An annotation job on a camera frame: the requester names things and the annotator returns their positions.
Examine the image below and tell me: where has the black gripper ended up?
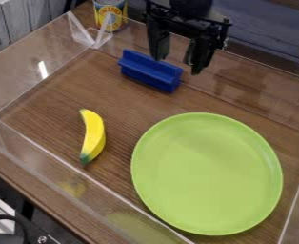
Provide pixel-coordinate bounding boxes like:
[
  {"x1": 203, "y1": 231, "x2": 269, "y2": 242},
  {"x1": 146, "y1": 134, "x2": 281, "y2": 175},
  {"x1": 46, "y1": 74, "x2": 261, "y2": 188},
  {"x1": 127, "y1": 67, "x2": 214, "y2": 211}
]
[{"x1": 145, "y1": 0, "x2": 231, "y2": 75}]

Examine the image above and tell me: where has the yellow toy banana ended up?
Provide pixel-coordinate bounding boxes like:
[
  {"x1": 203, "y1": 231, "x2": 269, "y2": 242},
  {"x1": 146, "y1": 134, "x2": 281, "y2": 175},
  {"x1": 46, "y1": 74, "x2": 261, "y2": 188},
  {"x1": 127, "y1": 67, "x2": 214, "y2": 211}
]
[{"x1": 79, "y1": 109, "x2": 105, "y2": 165}]

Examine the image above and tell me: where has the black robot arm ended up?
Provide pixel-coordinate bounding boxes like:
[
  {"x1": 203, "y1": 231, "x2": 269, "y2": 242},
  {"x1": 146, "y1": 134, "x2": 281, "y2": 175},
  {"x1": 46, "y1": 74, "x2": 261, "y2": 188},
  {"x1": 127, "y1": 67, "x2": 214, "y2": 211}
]
[{"x1": 145, "y1": 0, "x2": 230, "y2": 75}]

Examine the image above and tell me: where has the green round plate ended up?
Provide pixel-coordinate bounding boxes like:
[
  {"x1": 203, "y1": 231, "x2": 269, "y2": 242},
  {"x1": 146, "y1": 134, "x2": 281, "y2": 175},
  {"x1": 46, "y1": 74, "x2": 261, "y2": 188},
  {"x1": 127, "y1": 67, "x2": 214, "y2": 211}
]
[{"x1": 130, "y1": 112, "x2": 283, "y2": 236}]

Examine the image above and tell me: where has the blue plastic block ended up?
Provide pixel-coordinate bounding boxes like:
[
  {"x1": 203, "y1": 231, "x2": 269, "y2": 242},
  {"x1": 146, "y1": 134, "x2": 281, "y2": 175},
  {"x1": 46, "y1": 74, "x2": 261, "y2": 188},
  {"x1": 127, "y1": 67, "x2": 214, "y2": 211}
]
[{"x1": 118, "y1": 49, "x2": 182, "y2": 92}]

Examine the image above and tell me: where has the yellow labelled tin can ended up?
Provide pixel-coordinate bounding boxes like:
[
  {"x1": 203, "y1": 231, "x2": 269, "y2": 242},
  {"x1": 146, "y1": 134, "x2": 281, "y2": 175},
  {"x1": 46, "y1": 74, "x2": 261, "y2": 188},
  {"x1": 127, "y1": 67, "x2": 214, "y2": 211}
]
[{"x1": 93, "y1": 0, "x2": 127, "y2": 32}]

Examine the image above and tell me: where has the clear acrylic corner bracket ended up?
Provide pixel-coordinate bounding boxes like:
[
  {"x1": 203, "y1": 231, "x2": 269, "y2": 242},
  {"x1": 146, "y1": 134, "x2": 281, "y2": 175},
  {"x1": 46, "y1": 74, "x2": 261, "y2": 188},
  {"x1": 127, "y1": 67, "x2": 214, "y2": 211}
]
[{"x1": 67, "y1": 11, "x2": 113, "y2": 50}]

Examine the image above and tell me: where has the black cable bottom left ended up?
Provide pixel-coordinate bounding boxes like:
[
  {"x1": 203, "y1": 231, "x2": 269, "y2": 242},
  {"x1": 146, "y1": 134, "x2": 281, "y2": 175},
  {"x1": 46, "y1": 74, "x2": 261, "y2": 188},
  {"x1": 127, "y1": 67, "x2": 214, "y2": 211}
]
[{"x1": 0, "y1": 213, "x2": 31, "y2": 244}]

